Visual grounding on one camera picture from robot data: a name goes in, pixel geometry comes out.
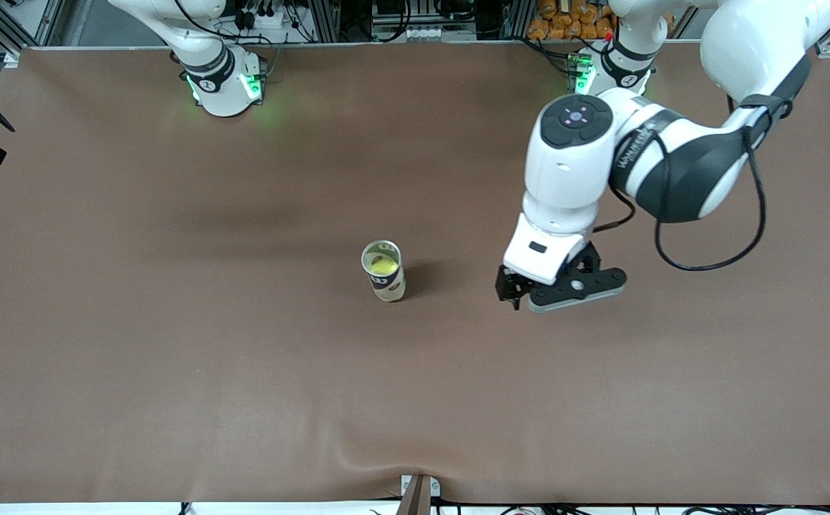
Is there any Wilson tennis ball can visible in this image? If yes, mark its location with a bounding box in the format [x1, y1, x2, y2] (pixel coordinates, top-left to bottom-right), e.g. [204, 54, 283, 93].
[361, 240, 407, 303]

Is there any pile of orange objects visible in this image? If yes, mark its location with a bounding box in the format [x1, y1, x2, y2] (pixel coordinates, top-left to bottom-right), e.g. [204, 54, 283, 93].
[527, 0, 617, 41]

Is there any brown table mat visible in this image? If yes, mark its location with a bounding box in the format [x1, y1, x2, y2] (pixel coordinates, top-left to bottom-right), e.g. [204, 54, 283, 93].
[0, 39, 830, 505]

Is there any white power strip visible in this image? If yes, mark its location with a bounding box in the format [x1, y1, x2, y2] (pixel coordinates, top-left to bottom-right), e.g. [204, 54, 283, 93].
[233, 4, 291, 31]

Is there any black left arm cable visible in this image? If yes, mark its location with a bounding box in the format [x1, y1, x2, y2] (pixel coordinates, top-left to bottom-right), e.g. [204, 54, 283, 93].
[590, 97, 795, 273]

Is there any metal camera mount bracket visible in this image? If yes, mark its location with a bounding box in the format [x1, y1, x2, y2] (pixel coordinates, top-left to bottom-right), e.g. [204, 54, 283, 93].
[399, 474, 441, 515]

